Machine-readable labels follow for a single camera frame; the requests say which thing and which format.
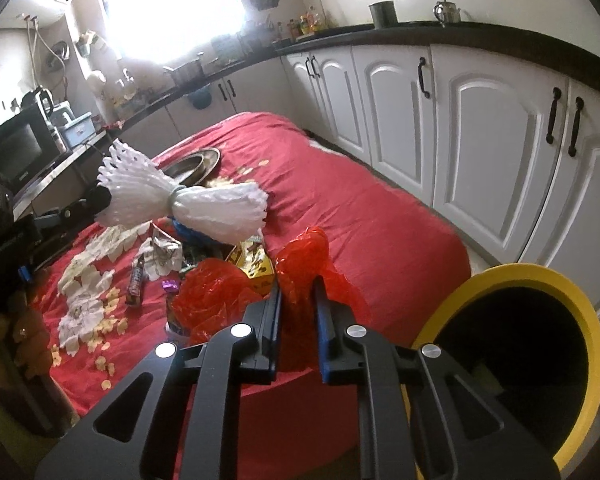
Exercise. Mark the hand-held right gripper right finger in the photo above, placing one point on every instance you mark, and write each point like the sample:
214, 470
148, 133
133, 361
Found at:
322, 332

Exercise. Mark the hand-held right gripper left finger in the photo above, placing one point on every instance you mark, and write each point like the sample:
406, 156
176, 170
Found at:
275, 340

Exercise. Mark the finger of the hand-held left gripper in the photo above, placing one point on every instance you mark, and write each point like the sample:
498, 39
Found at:
97, 200

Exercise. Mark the red plastic bag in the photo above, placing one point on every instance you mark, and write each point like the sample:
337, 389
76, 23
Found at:
300, 260

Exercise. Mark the white foam net bundle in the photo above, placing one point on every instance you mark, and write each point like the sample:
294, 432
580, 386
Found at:
215, 210

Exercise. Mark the yellow round bin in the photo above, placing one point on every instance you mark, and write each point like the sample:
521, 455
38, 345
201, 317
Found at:
570, 300

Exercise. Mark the person's left hand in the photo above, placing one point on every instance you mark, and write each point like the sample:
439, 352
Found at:
30, 350

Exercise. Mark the grey-blue plastic box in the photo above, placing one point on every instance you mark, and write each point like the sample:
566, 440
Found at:
77, 131

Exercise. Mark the yellow snack packet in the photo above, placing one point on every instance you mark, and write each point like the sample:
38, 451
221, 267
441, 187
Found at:
252, 260

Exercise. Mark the crumpled white wrapper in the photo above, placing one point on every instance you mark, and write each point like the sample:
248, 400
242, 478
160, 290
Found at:
162, 257

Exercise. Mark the dark candy bar wrapper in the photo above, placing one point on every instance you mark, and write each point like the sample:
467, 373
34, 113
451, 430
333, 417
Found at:
136, 282

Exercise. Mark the oval metal pan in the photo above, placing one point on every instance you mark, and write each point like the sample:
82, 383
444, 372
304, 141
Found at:
182, 166

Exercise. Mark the blue wrapper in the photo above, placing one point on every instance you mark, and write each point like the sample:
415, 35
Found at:
187, 230

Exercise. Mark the black microwave oven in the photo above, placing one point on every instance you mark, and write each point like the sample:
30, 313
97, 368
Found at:
20, 145

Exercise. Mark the small purple wrapper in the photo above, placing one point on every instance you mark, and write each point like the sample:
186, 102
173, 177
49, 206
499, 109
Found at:
170, 285

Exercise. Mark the black electric kettle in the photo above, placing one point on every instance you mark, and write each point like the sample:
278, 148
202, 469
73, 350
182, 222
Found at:
37, 102

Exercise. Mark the white hanging bag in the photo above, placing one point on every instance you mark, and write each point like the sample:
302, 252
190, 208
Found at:
98, 82

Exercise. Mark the round metal plate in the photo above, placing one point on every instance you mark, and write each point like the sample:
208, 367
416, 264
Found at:
212, 160

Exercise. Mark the red floral tablecloth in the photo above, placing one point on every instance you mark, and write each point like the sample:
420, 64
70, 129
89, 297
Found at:
380, 220

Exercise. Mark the blue hanging bag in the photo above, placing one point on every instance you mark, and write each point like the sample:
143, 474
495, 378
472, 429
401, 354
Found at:
200, 99

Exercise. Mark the metal cooking pot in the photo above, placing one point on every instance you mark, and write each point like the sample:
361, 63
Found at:
186, 72

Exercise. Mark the yellow-green plastic bin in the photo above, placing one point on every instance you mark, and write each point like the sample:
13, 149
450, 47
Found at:
0, 440

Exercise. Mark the white kitchen cabinets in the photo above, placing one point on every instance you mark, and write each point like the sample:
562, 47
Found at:
480, 135

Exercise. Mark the row of condiment bottles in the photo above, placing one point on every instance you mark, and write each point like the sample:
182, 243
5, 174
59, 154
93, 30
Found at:
307, 22

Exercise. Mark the dark metal canister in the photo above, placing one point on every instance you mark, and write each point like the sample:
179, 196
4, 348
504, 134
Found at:
383, 15

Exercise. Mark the steel teapot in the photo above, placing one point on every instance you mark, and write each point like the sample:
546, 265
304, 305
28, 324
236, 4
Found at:
446, 12

